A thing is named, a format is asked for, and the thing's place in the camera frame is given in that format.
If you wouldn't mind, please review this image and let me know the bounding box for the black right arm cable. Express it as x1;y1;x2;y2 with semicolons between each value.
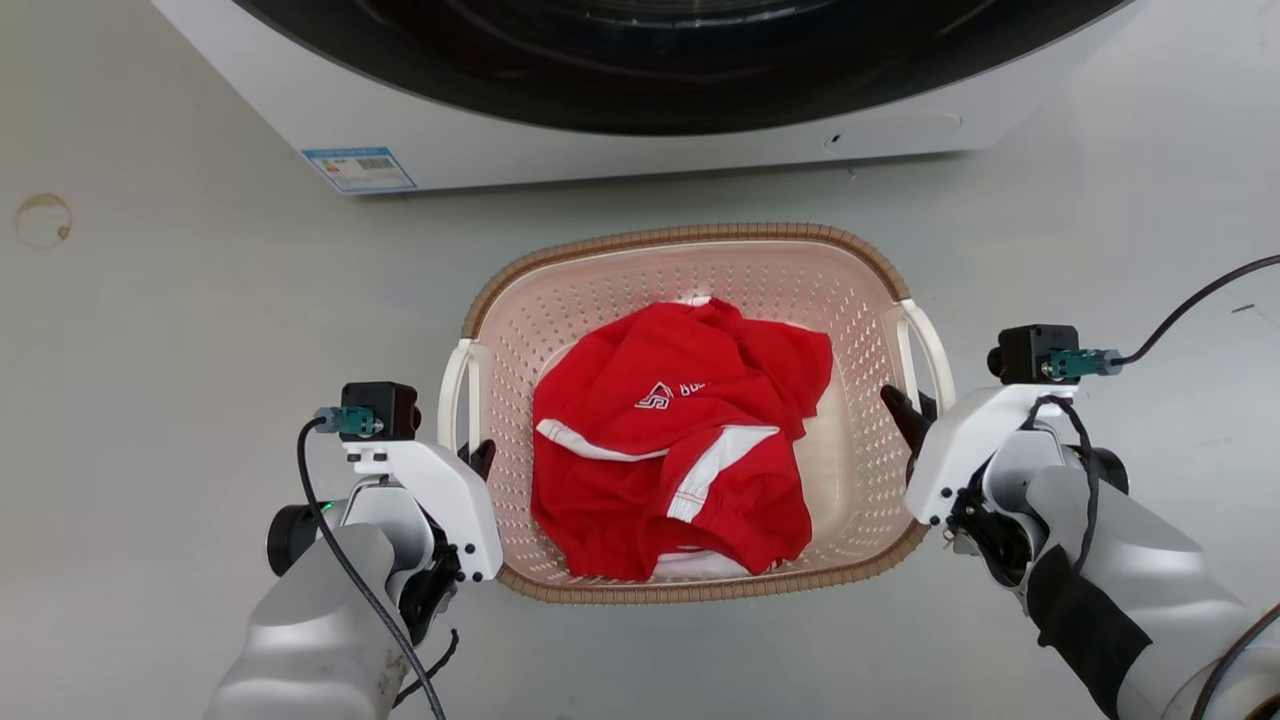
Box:
1188;604;1280;720

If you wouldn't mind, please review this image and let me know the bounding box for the beige perforated laundry basket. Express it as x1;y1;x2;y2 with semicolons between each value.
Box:
437;222;957;605

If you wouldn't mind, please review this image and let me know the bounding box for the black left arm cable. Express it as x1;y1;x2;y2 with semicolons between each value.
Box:
296;406;449;720

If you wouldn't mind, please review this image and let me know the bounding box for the dark round washing machine door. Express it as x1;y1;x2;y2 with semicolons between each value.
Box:
232;0;1132;137

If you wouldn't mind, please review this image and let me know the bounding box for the black right camera cable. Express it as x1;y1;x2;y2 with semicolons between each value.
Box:
1042;254;1280;381

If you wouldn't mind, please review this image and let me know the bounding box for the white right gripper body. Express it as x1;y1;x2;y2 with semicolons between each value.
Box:
904;384;1077;529

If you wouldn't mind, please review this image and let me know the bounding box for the blue white energy label sticker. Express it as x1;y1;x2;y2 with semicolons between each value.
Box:
302;147;418;194

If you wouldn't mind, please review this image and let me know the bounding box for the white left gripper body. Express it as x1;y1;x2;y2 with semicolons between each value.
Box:
344;439;504;584

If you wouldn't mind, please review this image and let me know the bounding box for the red white sports shirt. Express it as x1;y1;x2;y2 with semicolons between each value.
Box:
530;297;835;583

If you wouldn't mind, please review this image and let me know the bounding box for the white washing machine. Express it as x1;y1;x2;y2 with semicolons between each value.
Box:
150;0;1147;196

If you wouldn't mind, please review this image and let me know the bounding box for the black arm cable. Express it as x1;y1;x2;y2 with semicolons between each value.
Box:
296;406;449;720
1188;604;1280;720

